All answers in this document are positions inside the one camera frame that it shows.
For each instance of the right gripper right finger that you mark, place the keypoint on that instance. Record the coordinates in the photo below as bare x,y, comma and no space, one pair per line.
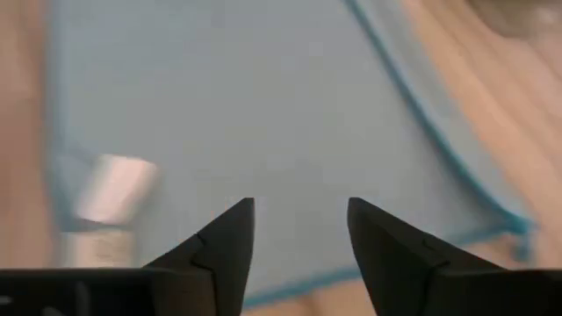
395,263

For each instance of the light blue microfiber towel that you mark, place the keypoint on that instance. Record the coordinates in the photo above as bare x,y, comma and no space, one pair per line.
263,109

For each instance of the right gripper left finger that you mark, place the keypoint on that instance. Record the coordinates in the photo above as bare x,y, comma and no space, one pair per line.
228,263

